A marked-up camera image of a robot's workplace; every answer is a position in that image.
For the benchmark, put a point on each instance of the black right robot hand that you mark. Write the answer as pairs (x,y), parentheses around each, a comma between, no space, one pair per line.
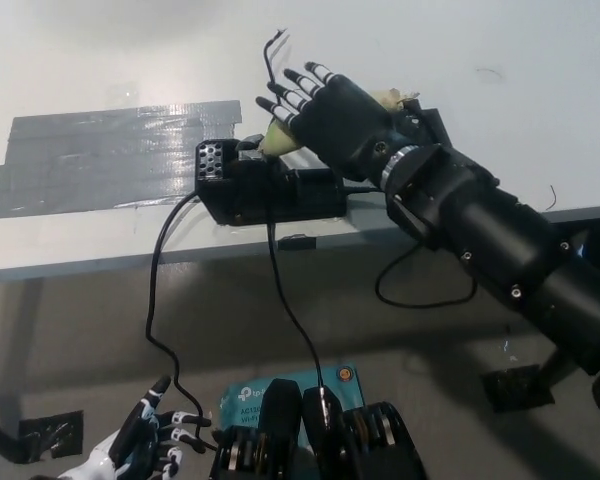
(340,125)

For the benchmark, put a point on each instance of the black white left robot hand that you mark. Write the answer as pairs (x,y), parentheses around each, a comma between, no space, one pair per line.
(130,440)

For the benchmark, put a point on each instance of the tape-wrapped soldering iron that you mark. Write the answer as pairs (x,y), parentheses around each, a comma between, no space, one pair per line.
(277,140)

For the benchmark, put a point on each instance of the black soldering station base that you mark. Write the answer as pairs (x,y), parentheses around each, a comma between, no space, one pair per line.
(260,195)

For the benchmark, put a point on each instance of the black robot torso blocks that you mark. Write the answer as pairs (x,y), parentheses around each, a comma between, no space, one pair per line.
(370,450)

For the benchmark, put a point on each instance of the black floor tape patch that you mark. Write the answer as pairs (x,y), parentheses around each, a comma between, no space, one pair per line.
(55,432)
(510,390)

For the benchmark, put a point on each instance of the teal tp-link box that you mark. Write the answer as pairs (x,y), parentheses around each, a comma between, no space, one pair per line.
(240,400)

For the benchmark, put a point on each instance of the grey duct tape patch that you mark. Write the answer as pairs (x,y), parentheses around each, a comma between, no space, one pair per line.
(105,155)

